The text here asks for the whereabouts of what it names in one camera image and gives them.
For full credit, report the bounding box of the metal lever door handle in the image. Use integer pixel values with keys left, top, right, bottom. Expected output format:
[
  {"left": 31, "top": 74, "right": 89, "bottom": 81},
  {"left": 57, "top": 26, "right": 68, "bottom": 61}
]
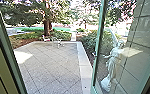
[{"left": 91, "top": 51, "right": 100, "bottom": 60}]

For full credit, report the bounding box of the green glass door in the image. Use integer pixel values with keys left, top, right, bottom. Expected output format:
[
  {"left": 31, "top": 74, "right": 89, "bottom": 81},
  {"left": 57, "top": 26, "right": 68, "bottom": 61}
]
[{"left": 90, "top": 0, "right": 150, "bottom": 94}]

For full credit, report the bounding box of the dark green shrub bed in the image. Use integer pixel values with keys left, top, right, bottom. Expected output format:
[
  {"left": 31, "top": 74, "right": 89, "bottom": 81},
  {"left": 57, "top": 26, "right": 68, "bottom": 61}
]
[{"left": 78, "top": 29, "right": 114, "bottom": 60}]

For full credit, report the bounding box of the white garden table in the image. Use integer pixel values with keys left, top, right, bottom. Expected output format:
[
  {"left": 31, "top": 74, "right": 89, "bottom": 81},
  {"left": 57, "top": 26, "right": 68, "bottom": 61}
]
[{"left": 51, "top": 37, "right": 64, "bottom": 48}]

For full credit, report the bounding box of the white garden chair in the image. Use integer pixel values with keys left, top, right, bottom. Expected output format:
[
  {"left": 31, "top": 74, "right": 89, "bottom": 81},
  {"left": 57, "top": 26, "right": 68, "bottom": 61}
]
[{"left": 41, "top": 34, "right": 51, "bottom": 43}]

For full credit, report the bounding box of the brown tree trunk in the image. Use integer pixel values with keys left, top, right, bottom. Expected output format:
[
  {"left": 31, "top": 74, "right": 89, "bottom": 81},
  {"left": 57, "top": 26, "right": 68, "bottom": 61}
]
[{"left": 42, "top": 6, "right": 54, "bottom": 37}]

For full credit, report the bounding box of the low brown green hedge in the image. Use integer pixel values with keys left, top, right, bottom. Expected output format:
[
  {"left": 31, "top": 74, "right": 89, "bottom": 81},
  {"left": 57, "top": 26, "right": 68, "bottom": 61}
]
[{"left": 8, "top": 29, "right": 73, "bottom": 50}]

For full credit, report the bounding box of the green door frame post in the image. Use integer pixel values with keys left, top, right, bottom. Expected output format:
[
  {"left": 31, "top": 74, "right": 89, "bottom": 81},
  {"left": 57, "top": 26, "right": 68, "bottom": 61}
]
[{"left": 0, "top": 0, "right": 29, "bottom": 94}]

